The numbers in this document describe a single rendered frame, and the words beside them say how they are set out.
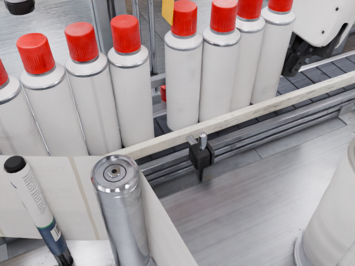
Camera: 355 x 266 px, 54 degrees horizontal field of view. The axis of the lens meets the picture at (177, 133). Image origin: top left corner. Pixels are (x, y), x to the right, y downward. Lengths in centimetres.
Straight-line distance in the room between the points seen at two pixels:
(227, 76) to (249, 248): 23
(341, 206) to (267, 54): 29
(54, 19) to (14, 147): 61
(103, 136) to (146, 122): 6
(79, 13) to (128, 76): 61
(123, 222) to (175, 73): 24
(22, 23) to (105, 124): 60
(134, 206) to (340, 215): 18
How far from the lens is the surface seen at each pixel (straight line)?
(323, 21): 57
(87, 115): 47
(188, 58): 47
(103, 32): 57
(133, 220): 31
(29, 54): 41
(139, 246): 35
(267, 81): 59
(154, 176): 54
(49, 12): 107
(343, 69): 77
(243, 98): 58
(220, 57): 48
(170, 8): 45
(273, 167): 54
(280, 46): 56
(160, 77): 54
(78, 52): 42
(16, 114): 44
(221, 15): 46
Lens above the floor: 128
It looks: 46 degrees down
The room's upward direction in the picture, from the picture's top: straight up
